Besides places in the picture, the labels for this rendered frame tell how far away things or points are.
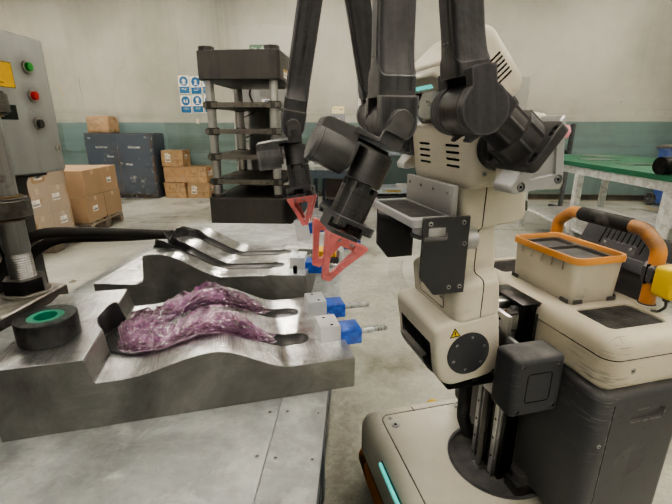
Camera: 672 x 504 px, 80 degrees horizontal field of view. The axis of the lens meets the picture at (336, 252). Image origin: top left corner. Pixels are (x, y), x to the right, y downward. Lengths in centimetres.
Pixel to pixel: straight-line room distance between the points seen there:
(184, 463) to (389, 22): 64
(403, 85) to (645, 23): 796
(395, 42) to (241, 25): 723
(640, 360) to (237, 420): 79
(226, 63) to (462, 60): 442
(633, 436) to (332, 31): 701
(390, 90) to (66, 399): 62
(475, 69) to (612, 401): 73
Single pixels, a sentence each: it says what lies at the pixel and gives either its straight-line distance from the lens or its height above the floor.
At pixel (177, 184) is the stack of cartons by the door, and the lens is 779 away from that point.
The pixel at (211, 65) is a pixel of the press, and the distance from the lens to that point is 504.
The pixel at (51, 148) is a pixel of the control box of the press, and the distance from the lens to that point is 162.
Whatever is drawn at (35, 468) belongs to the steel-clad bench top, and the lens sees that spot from 69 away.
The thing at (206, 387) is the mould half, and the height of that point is 84.
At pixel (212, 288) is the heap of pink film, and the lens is 79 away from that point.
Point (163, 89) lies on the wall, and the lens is 823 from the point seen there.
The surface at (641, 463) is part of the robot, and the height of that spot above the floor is 48.
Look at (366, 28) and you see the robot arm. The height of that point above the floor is 143.
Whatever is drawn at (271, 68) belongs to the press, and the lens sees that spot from 484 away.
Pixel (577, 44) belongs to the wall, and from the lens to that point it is 805.
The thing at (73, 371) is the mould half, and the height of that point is 89.
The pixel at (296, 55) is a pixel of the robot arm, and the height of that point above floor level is 137.
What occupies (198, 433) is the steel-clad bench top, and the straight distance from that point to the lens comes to 65.
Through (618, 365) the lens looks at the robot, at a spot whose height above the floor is 76.
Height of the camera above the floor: 121
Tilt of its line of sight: 17 degrees down
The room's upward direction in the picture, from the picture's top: straight up
